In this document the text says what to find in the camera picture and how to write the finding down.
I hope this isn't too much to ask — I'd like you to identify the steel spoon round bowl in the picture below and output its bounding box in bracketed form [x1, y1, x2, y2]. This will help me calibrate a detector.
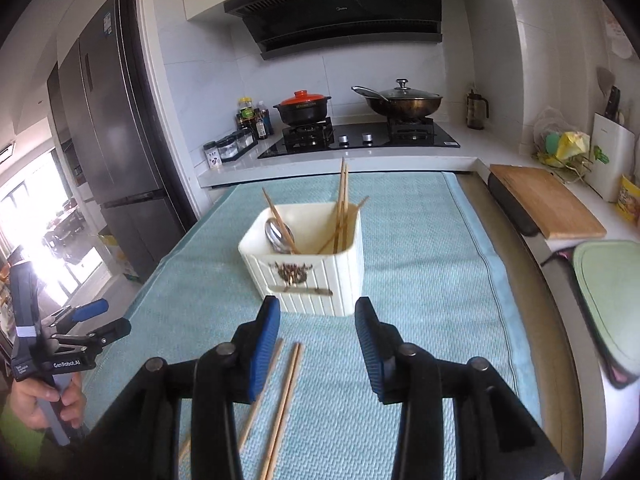
[265, 218, 295, 254]

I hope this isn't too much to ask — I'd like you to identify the person's left hand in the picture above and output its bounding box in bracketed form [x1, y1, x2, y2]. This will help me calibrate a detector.
[8, 373, 87, 430]

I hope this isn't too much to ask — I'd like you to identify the yellow cardboard box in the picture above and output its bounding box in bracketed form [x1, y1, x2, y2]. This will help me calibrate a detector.
[98, 228, 141, 283]

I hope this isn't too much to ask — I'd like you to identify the cream utensil holder box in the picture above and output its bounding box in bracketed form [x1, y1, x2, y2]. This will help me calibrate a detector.
[238, 203, 364, 316]

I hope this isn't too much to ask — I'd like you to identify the light blue table cloth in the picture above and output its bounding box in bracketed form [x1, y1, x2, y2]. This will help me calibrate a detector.
[84, 172, 540, 479]

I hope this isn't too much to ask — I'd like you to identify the black gas stove top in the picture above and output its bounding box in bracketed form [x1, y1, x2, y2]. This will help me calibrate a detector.
[259, 118, 460, 159]

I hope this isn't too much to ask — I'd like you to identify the grey double door refrigerator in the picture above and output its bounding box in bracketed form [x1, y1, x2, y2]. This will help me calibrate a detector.
[58, 0, 195, 281]

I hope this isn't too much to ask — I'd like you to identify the sauce bottles group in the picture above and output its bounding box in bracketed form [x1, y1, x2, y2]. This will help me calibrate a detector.
[235, 96, 273, 140]

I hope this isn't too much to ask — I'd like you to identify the wooden cutting board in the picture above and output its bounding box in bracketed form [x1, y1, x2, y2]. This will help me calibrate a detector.
[490, 165, 606, 240]

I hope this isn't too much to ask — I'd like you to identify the black pot red lid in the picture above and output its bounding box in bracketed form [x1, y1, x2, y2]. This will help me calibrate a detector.
[274, 90, 331, 127]

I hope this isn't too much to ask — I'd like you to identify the green plastic cutting board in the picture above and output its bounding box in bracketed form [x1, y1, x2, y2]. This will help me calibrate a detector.
[572, 240, 639, 377]

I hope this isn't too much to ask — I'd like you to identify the wok with glass lid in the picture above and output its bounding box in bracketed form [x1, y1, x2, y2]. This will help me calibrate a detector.
[352, 78, 442, 122]

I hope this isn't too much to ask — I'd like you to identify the glass french press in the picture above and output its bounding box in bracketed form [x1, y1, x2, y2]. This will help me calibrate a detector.
[465, 89, 489, 130]

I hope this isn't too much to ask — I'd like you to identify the yellow green cloth bundle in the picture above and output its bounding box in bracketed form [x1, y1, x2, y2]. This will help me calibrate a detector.
[537, 131, 590, 168]

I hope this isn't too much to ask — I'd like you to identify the yellow snack cup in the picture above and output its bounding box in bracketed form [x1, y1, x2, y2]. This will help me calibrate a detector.
[615, 174, 640, 224]

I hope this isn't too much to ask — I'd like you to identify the white knife block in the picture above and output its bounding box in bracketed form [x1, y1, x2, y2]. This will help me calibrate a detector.
[585, 114, 636, 203]

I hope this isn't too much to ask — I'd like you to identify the black range hood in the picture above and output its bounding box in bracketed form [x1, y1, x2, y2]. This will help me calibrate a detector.
[224, 0, 442, 60]

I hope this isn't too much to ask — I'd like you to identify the hanging wall calendar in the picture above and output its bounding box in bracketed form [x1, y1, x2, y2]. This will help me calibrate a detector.
[603, 6, 639, 61]

